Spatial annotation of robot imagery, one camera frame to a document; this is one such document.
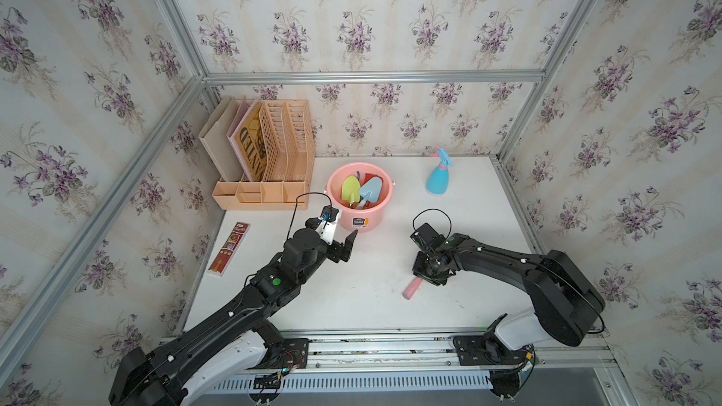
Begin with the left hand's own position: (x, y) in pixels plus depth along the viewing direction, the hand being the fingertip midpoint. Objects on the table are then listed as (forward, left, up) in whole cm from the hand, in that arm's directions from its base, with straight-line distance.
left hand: (346, 226), depth 74 cm
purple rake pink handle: (-10, -19, -20) cm, 29 cm away
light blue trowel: (+20, -7, -10) cm, 23 cm away
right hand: (-6, -23, -21) cm, 32 cm away
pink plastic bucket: (+9, -7, -10) cm, 15 cm away
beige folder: (+28, +42, +7) cm, 51 cm away
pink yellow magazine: (+33, +34, +2) cm, 48 cm away
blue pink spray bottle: (+29, -34, -16) cm, 48 cm away
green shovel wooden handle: (+22, -1, -11) cm, 25 cm away
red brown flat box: (+3, +40, -20) cm, 45 cm away
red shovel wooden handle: (+23, -7, -6) cm, 25 cm away
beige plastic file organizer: (+52, +27, -14) cm, 60 cm away
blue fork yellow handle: (+26, -3, -8) cm, 27 cm away
